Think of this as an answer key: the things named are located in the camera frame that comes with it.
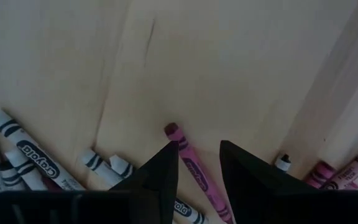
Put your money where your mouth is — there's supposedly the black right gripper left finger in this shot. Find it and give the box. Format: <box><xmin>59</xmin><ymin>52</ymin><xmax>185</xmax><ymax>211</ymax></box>
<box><xmin>110</xmin><ymin>141</ymin><xmax>180</xmax><ymax>224</ymax></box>

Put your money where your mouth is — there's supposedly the pink crayon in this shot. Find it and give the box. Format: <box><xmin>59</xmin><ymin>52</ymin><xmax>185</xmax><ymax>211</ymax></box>
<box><xmin>303</xmin><ymin>161</ymin><xmax>337</xmax><ymax>190</ymax></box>
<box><xmin>320</xmin><ymin>145</ymin><xmax>358</xmax><ymax>190</ymax></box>

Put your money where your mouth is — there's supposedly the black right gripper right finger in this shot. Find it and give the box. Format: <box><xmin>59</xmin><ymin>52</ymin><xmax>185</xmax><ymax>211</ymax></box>
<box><xmin>219</xmin><ymin>139</ymin><xmax>318</xmax><ymax>224</ymax></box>

